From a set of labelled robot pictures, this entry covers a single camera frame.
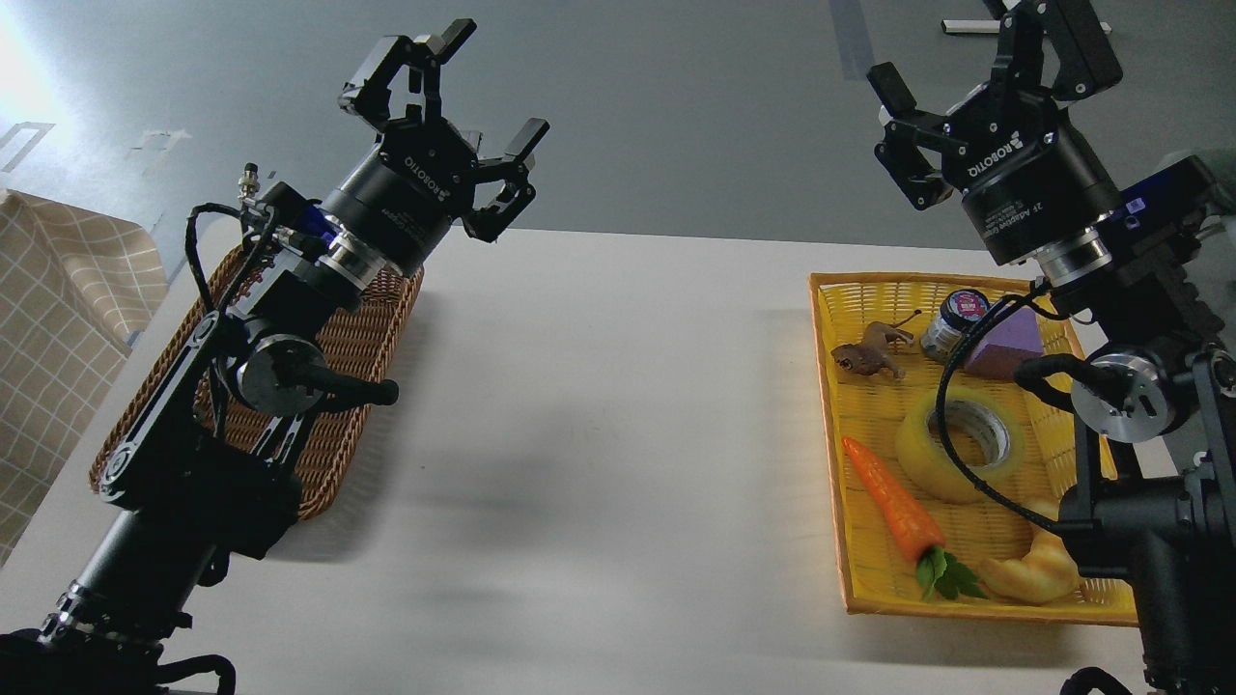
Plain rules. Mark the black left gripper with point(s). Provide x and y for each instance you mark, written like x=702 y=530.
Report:
x=401 y=198

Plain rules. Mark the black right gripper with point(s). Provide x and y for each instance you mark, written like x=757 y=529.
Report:
x=1027 y=177

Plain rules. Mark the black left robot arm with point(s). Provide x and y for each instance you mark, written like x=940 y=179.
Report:
x=207 y=470

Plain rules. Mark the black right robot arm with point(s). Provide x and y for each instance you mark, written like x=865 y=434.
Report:
x=1153 y=500

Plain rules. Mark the white metal stand base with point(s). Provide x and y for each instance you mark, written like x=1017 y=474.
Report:
x=972 y=27

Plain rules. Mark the small dark glass jar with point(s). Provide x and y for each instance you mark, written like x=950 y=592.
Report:
x=958 y=312

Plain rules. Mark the purple foam block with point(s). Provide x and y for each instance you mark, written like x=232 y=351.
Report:
x=1006 y=347

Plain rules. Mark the brown toy animal figure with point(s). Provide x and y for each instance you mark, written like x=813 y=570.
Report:
x=871 y=355

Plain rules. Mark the yellow woven tray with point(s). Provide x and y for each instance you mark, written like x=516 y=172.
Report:
x=874 y=575

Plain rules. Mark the beige checkered cloth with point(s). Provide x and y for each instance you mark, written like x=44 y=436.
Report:
x=76 y=286

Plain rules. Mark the orange toy carrot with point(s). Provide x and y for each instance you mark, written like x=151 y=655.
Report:
x=916 y=534

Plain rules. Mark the toy croissant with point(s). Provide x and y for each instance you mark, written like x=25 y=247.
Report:
x=1044 y=574

